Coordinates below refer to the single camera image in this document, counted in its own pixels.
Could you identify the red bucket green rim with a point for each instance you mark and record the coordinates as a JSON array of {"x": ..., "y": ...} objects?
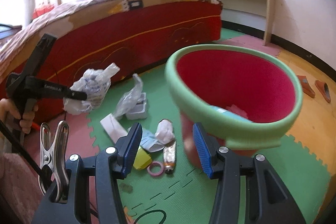
[{"x": 214, "y": 74}]

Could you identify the metal spring clip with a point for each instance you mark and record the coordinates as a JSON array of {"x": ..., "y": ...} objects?
[{"x": 53, "y": 159}]

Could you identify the left orange slipper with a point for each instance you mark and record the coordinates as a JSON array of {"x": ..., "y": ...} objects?
[{"x": 305, "y": 86}]

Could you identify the orange slipper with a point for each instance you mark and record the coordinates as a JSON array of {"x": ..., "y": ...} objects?
[
  {"x": 305, "y": 86},
  {"x": 324, "y": 90}
]

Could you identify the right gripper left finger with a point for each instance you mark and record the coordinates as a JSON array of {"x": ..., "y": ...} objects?
[{"x": 110, "y": 165}]

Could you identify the wooden shelf desk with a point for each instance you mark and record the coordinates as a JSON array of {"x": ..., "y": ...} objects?
[{"x": 249, "y": 1}]

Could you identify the clear plastic bag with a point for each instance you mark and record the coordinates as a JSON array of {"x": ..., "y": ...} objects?
[{"x": 130, "y": 98}]

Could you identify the teal wet wipes package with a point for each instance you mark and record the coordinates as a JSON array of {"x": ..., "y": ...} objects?
[{"x": 229, "y": 114}]

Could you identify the right orange slipper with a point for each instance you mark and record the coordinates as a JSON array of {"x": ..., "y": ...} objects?
[{"x": 324, "y": 90}]

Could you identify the pink folded paper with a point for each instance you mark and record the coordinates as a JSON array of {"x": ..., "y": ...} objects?
[{"x": 238, "y": 111}]

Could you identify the light blue face mask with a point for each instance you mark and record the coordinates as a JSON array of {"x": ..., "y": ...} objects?
[{"x": 149, "y": 142}]

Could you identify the pink floral bedsheet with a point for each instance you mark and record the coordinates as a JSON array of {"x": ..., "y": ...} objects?
[{"x": 105, "y": 1}]

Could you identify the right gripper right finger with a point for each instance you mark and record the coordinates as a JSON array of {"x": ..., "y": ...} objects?
[{"x": 267, "y": 199}]

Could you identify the white plastic tray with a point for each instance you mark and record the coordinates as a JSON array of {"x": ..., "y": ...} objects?
[{"x": 140, "y": 109}]

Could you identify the silver foil tube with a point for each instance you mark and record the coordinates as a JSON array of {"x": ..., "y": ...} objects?
[{"x": 169, "y": 157}]

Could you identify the crumpled white tissue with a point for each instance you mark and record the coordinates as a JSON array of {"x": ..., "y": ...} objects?
[{"x": 164, "y": 133}]

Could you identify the person's left hand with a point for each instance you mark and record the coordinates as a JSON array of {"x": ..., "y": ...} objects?
[{"x": 25, "y": 120}]

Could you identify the white plastic bag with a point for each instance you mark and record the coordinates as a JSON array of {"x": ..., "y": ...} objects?
[{"x": 95, "y": 83}]

